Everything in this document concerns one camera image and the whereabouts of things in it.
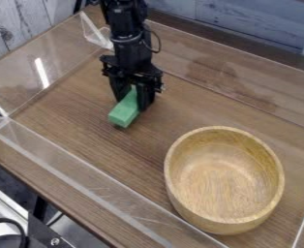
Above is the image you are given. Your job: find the black cable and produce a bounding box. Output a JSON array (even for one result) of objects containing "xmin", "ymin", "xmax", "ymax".
[{"xmin": 0, "ymin": 217, "xmax": 29, "ymax": 248}]

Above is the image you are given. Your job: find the clear acrylic enclosure wall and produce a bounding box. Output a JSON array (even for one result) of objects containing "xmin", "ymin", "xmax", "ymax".
[{"xmin": 0, "ymin": 13, "xmax": 304, "ymax": 248}]

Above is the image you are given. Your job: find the black metal bracket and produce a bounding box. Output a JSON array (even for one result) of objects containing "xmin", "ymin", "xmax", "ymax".
[{"xmin": 26, "ymin": 214, "xmax": 74, "ymax": 248}]

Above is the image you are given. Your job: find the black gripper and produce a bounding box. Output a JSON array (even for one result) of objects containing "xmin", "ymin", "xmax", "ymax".
[{"xmin": 101, "ymin": 32, "xmax": 162, "ymax": 111}]

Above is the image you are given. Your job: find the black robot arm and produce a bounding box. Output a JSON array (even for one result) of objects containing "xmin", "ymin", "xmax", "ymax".
[{"xmin": 99, "ymin": 0, "xmax": 162, "ymax": 111}]

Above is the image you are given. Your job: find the brown wooden bowl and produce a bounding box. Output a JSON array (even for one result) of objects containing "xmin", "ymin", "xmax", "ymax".
[{"xmin": 163, "ymin": 126, "xmax": 285, "ymax": 235}]

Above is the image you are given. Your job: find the green rectangular block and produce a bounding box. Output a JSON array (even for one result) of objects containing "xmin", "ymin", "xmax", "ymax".
[{"xmin": 107, "ymin": 88, "xmax": 139, "ymax": 128}]

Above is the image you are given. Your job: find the clear acrylic corner bracket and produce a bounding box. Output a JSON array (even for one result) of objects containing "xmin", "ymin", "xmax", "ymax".
[{"xmin": 79, "ymin": 12, "xmax": 113, "ymax": 50}]

